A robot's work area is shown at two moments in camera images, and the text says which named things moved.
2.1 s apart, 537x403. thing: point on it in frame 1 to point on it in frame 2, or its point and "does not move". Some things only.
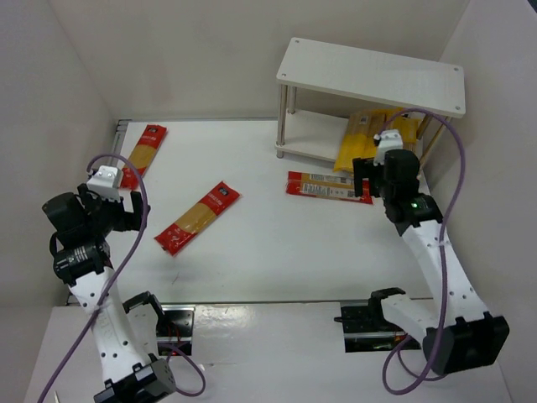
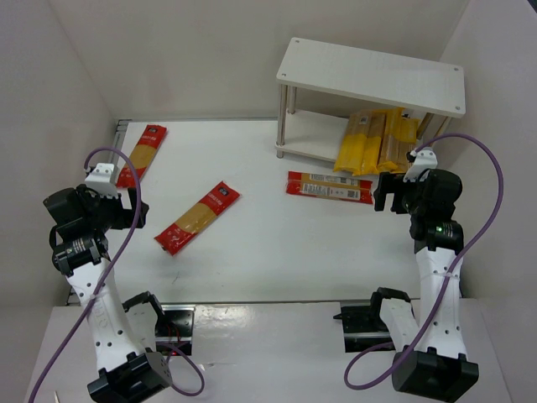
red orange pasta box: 327,186 does not move
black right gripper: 373,178 to 388,193
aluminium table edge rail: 120,132 does not move
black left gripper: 127,216 does not move
